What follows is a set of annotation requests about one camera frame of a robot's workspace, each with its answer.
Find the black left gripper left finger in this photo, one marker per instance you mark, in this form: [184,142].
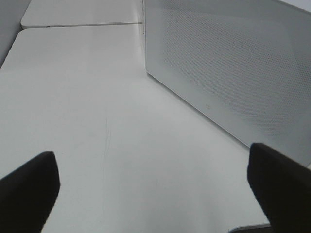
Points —
[28,195]

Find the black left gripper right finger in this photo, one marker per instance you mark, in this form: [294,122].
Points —
[282,187]

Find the white microwave door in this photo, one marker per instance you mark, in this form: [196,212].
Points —
[245,64]

